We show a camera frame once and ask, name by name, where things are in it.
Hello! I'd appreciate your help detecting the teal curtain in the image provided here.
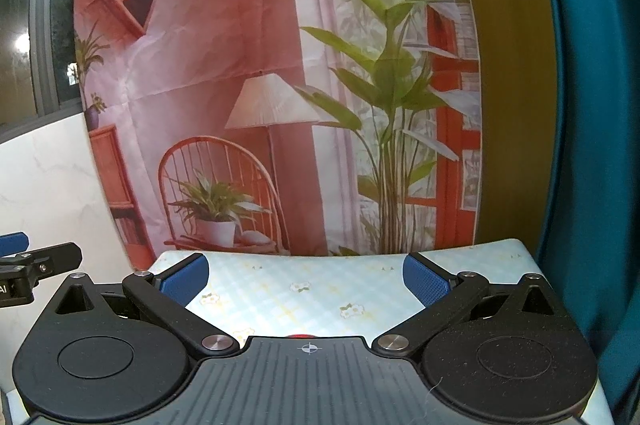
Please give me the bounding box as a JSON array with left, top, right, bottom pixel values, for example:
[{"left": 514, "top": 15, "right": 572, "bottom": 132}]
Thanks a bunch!
[{"left": 537, "top": 0, "right": 639, "bottom": 424}]

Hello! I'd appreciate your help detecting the printed room scene backdrop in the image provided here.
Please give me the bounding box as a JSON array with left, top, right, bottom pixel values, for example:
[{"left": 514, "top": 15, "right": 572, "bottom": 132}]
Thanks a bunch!
[{"left": 74, "top": 0, "right": 482, "bottom": 268}]

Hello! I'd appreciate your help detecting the floral checked tablecloth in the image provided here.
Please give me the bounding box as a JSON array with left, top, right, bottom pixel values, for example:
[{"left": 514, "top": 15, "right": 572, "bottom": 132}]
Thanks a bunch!
[{"left": 0, "top": 236, "right": 616, "bottom": 425}]

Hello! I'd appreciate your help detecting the dark window frame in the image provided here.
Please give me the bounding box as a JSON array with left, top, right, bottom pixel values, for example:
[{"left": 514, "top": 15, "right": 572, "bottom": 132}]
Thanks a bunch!
[{"left": 1, "top": 0, "right": 82, "bottom": 142}]

